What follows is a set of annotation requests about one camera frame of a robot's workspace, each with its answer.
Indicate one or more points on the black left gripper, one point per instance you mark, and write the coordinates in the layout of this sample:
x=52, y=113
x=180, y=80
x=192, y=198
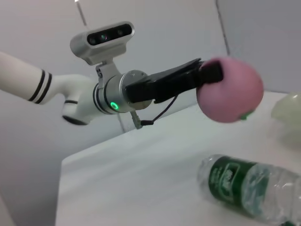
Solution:
x=160, y=87

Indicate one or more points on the pink toy peach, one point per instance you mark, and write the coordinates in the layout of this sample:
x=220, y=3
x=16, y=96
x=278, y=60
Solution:
x=235, y=94

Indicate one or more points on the clear water bottle green label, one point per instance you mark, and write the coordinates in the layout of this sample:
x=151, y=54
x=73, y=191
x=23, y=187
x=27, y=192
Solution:
x=225, y=179

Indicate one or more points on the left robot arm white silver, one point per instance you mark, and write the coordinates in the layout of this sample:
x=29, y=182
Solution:
x=23, y=77

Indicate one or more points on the translucent green fruit bowl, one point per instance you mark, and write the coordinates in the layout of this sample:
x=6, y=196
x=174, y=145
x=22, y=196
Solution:
x=289, y=110

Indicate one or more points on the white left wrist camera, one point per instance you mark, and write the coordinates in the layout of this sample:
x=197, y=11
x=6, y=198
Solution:
x=103, y=47

